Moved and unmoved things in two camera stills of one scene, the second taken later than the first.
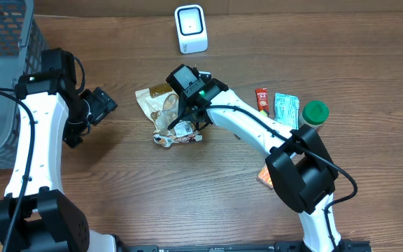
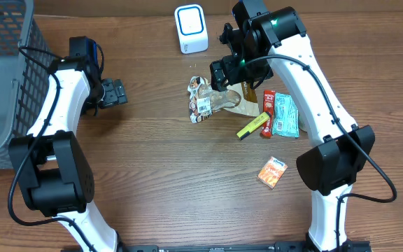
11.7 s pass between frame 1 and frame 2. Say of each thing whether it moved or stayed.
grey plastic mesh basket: stayed
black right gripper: moved
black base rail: stayed
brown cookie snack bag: moved
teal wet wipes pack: stayed
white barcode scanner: stayed
